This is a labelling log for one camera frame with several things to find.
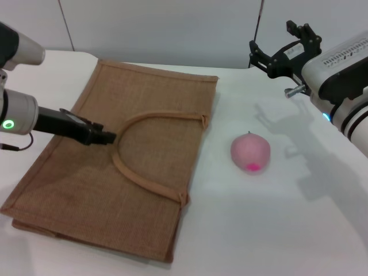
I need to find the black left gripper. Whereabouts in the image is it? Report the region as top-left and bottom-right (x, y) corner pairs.
(37, 106), (117, 146)

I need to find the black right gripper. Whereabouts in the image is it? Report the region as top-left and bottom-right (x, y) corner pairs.
(249, 20), (322, 80)

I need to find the brown woven jute handbag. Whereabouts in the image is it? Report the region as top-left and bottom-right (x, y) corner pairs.
(0, 59), (220, 264)

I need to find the pink peach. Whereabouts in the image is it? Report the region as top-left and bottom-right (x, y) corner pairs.
(229, 131), (271, 175)

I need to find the right arm cable silver plug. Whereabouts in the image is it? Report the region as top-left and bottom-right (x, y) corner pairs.
(284, 85), (306, 99)

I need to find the right wrist camera housing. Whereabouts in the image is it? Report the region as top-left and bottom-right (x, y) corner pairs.
(301, 30), (368, 105)

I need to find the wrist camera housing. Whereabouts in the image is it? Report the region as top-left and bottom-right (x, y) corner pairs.
(301, 30), (368, 105)
(0, 21), (46, 71)

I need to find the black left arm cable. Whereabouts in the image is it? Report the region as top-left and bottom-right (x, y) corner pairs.
(0, 132), (35, 152)

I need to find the left wrist camera housing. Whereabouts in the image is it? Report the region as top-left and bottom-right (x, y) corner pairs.
(0, 21), (46, 71)

